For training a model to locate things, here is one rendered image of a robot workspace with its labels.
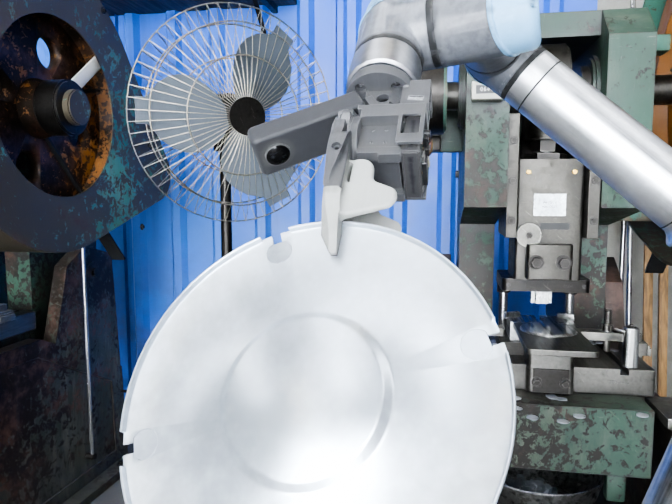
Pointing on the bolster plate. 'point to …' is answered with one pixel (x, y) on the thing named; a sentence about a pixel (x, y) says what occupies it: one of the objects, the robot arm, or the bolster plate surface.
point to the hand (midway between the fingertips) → (328, 246)
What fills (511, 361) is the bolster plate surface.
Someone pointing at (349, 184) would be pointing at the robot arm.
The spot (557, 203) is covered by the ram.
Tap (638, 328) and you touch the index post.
